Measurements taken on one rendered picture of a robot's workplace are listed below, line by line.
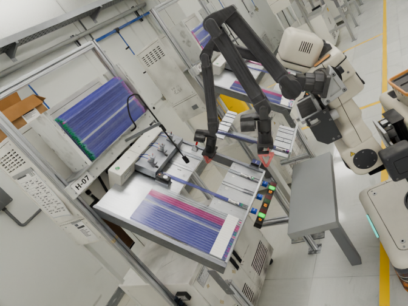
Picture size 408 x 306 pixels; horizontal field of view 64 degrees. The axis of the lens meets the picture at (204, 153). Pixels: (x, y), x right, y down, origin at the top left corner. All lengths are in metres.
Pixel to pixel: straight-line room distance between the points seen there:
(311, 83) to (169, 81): 1.75
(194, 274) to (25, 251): 1.69
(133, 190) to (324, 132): 1.00
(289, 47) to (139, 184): 1.02
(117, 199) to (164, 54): 1.43
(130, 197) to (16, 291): 1.60
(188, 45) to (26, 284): 2.31
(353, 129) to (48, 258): 2.59
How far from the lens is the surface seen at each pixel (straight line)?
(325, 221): 1.63
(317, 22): 6.05
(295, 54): 1.43
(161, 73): 2.88
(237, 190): 1.85
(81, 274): 3.33
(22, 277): 3.13
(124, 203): 1.74
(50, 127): 1.71
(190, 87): 2.80
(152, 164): 1.84
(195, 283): 1.86
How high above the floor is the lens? 1.63
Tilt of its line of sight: 18 degrees down
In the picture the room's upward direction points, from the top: 36 degrees counter-clockwise
